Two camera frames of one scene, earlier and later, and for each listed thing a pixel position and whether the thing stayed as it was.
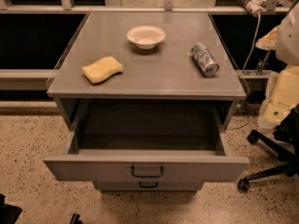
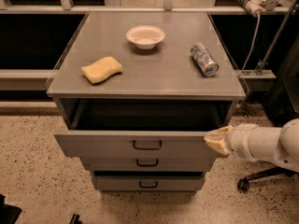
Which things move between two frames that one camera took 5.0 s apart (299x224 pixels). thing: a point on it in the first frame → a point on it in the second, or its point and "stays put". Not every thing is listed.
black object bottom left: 8,214 stays put
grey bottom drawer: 149,186 stays put
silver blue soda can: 205,60 stays put
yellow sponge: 102,69 stays put
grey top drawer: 147,165 → 139,128
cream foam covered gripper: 288,45 → 238,142
